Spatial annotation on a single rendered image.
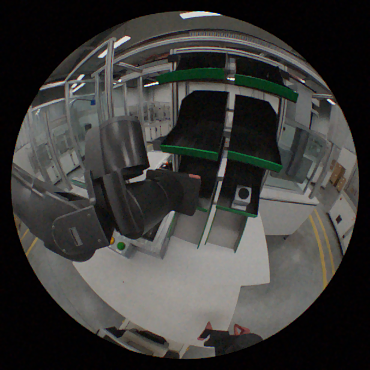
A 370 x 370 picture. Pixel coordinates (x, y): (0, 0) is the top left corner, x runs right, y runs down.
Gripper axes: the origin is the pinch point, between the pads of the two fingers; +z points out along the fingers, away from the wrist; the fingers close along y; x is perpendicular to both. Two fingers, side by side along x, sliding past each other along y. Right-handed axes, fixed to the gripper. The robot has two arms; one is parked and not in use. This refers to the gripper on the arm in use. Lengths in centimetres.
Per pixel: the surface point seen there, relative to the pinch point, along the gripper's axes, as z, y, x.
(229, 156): -1.2, -9.2, -8.2
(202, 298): -2, -16, 47
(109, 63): -7, 46, -53
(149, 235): 9.1, 16.2, 29.5
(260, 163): -1.6, -16.2, -8.2
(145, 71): 57, 89, -113
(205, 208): 2.7, -5.9, 6.2
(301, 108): 56, -76, -75
